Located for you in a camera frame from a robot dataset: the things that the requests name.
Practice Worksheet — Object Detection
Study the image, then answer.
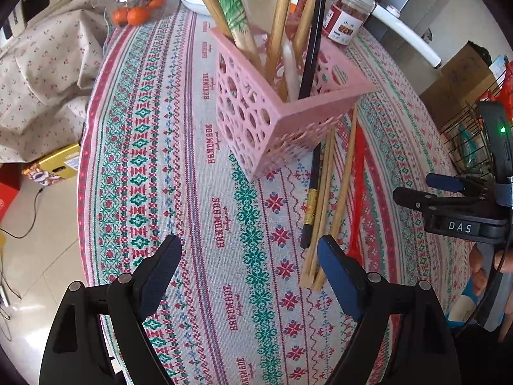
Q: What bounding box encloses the person right hand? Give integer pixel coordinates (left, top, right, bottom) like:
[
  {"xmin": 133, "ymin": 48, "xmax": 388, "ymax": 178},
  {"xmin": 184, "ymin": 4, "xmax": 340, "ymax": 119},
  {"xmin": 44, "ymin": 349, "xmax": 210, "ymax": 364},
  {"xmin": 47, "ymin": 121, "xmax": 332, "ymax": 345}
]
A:
[{"xmin": 468, "ymin": 243, "xmax": 513, "ymax": 343}]

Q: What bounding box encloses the wooden chopstick pair on table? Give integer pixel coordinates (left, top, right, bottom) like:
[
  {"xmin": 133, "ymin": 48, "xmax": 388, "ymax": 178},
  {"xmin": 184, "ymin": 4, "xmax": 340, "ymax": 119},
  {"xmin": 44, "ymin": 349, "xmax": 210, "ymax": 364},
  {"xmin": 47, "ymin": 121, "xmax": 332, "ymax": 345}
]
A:
[{"xmin": 299, "ymin": 130, "xmax": 336, "ymax": 288}]

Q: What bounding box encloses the red plastic spoon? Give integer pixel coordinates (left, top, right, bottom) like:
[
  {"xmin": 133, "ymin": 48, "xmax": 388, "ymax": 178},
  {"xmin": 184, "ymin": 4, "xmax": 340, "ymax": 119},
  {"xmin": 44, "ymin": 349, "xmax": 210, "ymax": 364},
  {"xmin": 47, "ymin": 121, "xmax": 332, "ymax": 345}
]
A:
[{"xmin": 349, "ymin": 124, "xmax": 366, "ymax": 264}]

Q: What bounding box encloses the cardboard box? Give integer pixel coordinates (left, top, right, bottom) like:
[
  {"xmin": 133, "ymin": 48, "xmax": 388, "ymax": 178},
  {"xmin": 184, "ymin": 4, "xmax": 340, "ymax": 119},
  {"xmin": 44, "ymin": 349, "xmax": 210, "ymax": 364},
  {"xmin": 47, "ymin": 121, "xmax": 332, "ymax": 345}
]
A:
[{"xmin": 420, "ymin": 41, "xmax": 497, "ymax": 130}]

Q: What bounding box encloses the black chopstick gold band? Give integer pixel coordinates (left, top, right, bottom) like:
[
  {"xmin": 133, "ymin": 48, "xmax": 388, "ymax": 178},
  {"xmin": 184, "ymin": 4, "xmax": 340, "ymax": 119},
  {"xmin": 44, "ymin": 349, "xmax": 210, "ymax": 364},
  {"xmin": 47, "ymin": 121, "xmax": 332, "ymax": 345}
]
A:
[{"xmin": 300, "ymin": 144, "xmax": 322, "ymax": 249}]

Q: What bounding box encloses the patterned handmade tablecloth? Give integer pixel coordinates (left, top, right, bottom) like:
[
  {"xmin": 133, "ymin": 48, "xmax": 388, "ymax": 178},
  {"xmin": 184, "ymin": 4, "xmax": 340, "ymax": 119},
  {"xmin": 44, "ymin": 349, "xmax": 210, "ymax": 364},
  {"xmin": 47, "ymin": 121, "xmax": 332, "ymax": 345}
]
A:
[{"xmin": 77, "ymin": 8, "xmax": 470, "ymax": 384}]

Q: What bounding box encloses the yellow box on floor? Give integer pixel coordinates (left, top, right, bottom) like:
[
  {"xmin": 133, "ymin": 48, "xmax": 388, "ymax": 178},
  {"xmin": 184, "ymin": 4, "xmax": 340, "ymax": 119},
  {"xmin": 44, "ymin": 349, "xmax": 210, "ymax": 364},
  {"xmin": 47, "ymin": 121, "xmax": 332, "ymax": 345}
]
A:
[{"xmin": 22, "ymin": 142, "xmax": 81, "ymax": 187}]

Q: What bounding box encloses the red box on floor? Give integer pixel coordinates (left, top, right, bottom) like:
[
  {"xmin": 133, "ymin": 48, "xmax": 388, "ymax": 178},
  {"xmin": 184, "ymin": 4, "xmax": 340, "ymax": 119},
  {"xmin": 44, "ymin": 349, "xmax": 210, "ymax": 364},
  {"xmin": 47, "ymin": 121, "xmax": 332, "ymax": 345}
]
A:
[{"xmin": 0, "ymin": 163, "xmax": 22, "ymax": 220}]

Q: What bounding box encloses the pink perforated utensil basket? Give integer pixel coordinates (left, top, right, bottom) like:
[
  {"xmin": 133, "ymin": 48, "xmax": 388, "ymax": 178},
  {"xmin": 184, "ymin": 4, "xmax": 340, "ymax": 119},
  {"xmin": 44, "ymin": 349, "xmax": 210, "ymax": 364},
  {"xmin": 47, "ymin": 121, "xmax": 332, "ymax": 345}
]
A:
[{"xmin": 210, "ymin": 29, "xmax": 375, "ymax": 180}]

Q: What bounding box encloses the short jar red label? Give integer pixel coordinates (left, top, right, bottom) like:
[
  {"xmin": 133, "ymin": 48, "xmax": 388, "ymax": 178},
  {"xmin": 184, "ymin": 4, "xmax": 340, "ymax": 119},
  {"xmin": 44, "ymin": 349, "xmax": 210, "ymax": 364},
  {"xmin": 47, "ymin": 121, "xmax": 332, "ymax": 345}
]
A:
[{"xmin": 322, "ymin": 0, "xmax": 375, "ymax": 50}]

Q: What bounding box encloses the black chopstick in basket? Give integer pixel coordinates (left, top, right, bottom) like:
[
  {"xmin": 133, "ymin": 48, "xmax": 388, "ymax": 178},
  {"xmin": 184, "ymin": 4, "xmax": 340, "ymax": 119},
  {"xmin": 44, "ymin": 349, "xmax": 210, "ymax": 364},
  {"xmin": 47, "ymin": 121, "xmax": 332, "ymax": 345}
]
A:
[{"xmin": 298, "ymin": 0, "xmax": 325, "ymax": 99}]

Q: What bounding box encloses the floral white cloth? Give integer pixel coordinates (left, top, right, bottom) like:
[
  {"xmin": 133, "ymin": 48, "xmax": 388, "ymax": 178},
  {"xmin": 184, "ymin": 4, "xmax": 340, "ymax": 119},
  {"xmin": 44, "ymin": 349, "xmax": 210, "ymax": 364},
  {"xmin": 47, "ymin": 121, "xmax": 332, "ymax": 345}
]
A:
[{"xmin": 1, "ymin": 0, "xmax": 109, "ymax": 163}]

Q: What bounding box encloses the white ceramic spoon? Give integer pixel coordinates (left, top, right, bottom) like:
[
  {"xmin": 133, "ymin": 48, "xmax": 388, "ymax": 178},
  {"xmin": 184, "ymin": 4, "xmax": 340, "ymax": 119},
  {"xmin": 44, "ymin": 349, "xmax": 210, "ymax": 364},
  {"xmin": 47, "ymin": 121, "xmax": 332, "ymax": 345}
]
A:
[{"xmin": 247, "ymin": 0, "xmax": 299, "ymax": 102}]

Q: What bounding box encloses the green wrapped chopstick pair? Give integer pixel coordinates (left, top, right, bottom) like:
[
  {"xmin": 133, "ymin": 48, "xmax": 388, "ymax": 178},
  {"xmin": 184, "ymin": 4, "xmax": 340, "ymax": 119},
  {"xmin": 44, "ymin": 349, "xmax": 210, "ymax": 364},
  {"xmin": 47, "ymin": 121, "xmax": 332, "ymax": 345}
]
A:
[{"xmin": 218, "ymin": 0, "xmax": 262, "ymax": 72}]

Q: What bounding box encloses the wire basket with groceries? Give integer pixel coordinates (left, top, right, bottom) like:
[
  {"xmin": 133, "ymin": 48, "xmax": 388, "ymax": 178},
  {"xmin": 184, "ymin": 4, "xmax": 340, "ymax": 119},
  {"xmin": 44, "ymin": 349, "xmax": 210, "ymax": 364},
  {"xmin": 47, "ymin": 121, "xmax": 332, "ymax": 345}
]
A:
[{"xmin": 441, "ymin": 57, "xmax": 512, "ymax": 177}]

